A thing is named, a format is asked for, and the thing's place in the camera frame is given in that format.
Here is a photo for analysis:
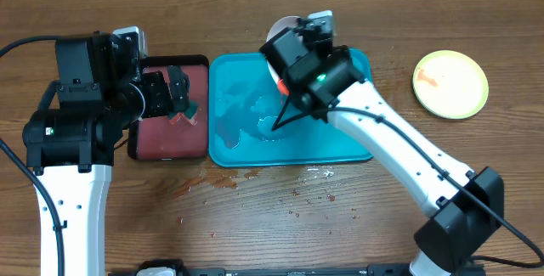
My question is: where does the black tray with red water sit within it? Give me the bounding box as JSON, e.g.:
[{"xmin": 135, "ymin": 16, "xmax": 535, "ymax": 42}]
[{"xmin": 127, "ymin": 54, "xmax": 209, "ymax": 161}]

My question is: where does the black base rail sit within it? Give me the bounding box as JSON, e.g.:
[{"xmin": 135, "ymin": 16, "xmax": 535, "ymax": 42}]
[{"xmin": 108, "ymin": 259, "xmax": 411, "ymax": 276}]

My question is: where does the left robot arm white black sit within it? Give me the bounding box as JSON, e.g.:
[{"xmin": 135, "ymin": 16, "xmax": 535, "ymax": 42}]
[{"xmin": 22, "ymin": 26, "xmax": 190, "ymax": 275}]

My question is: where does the yellow green plate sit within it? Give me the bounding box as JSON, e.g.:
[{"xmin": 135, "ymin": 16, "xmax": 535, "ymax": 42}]
[{"xmin": 412, "ymin": 50, "xmax": 490, "ymax": 120}]

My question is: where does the teal plastic tray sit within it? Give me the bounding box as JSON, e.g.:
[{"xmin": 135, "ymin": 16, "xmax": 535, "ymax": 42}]
[{"xmin": 208, "ymin": 53, "xmax": 372, "ymax": 167}]

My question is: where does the white plate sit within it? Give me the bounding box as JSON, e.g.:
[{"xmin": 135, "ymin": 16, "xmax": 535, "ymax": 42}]
[{"xmin": 266, "ymin": 16, "xmax": 299, "ymax": 96}]

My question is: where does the green sponge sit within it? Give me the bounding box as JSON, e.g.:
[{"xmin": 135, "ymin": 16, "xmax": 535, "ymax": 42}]
[{"xmin": 168, "ymin": 100, "xmax": 199, "ymax": 126}]

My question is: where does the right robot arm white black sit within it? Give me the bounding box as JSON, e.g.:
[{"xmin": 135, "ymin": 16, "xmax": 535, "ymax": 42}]
[{"xmin": 259, "ymin": 11, "xmax": 504, "ymax": 275}]

